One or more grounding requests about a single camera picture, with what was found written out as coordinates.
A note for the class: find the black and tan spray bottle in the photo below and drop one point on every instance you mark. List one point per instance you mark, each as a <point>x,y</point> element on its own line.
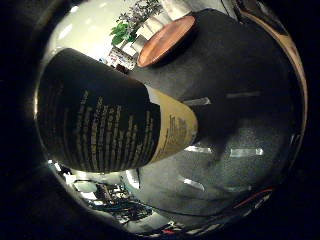
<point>106,116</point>

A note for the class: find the dark grey table mat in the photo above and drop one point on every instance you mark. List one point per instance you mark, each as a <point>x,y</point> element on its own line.
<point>233,66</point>

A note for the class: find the green potted plant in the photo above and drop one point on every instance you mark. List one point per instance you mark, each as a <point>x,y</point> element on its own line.
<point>128,23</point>

